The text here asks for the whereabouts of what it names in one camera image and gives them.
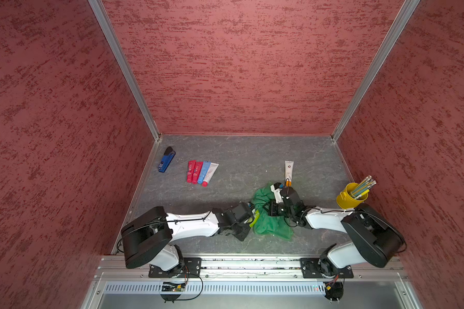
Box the pencils in cup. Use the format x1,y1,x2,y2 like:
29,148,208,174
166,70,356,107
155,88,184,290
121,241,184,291
349,175,376,200

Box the yellow cup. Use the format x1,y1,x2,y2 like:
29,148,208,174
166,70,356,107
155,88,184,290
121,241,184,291
336,183,369,209

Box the right corner aluminium profile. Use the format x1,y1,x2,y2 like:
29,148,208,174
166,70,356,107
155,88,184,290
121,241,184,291
331,0,420,144

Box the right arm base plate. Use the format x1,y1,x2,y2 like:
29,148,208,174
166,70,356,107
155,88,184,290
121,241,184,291
300,258,354,279

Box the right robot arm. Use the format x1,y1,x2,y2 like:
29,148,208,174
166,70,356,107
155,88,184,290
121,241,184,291
270,183,407,279

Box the blue stapler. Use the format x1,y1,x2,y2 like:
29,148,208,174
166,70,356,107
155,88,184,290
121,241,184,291
158,146,176,173

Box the corner aluminium profile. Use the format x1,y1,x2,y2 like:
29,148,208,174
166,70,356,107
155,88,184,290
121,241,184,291
331,0,420,144
88,0,161,142

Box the left corner aluminium profile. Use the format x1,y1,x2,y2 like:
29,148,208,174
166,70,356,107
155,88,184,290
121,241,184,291
88,0,161,142

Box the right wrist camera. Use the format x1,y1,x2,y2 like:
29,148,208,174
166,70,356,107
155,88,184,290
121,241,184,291
270,182,284,204

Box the white tube pink cap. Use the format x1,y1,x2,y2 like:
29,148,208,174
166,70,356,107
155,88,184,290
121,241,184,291
202,163,219,187

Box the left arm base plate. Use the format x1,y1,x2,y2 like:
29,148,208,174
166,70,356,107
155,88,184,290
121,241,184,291
148,257,202,278

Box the blue toothpaste tube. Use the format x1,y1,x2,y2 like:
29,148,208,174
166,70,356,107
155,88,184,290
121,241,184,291
197,161,211,184

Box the pink toothpaste tube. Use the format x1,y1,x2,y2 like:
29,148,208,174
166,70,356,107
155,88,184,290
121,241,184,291
186,160,196,183
192,162,203,184

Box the green microfiber cloth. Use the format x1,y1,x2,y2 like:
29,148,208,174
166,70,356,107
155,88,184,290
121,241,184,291
250,182,293,241

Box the lime green toothpaste tube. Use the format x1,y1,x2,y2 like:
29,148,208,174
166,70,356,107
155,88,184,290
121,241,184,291
249,210,260,228

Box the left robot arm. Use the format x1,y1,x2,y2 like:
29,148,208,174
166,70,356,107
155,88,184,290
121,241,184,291
121,202,255,273

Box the white tube orange cap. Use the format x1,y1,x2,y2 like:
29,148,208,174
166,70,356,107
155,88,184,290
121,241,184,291
285,161,294,187

